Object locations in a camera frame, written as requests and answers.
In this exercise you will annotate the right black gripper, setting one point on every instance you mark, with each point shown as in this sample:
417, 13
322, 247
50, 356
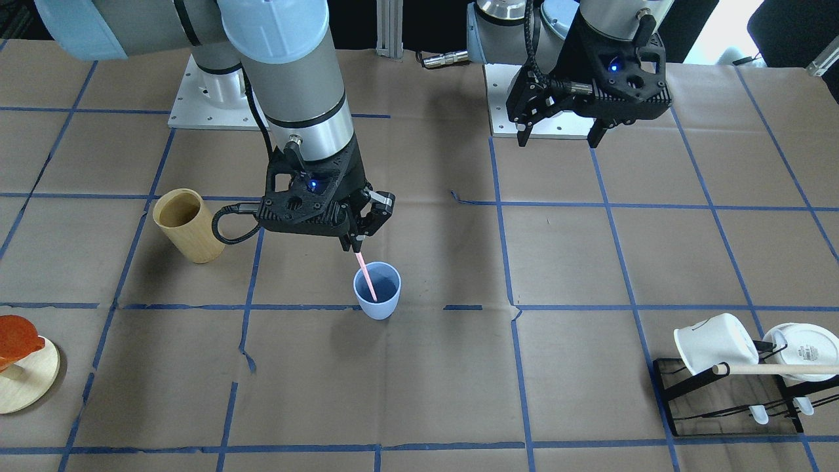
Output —
352, 177

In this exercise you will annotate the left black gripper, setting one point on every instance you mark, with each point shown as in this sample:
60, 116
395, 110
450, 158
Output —
581, 60

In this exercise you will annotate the pink chopstick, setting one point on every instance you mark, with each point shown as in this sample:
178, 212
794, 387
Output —
364, 269

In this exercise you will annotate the blue plastic cup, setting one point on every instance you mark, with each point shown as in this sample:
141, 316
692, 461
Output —
387, 283

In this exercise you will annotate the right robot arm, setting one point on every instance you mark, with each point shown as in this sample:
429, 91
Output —
292, 78

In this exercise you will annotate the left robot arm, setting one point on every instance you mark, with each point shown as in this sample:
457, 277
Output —
496, 30

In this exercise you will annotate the orange red cup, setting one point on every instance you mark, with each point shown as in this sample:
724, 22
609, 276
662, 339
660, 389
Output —
19, 338

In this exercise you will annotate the bamboo cylinder holder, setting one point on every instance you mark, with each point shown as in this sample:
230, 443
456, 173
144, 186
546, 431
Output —
184, 218

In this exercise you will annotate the white smiley mug inner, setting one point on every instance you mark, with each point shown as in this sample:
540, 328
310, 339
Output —
720, 339

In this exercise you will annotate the white smiley mug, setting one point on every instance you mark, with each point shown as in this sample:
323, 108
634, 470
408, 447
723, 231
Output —
720, 339
802, 344

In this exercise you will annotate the white smiley mug outer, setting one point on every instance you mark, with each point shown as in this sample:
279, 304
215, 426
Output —
802, 344

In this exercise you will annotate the wooden mug tree stand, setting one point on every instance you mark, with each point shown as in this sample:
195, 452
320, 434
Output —
28, 380

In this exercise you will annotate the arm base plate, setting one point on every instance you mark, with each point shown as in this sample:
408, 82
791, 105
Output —
563, 126
207, 101

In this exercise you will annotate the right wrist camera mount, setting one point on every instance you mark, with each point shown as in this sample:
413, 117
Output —
296, 198

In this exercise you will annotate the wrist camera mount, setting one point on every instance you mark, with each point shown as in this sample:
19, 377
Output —
296, 198
609, 79

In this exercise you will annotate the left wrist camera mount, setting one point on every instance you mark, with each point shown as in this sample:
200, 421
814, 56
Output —
609, 79

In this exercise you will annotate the aluminium frame post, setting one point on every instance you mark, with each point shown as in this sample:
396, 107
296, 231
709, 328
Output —
389, 15

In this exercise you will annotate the black wire mug rack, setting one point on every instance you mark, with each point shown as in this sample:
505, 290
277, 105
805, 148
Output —
735, 405

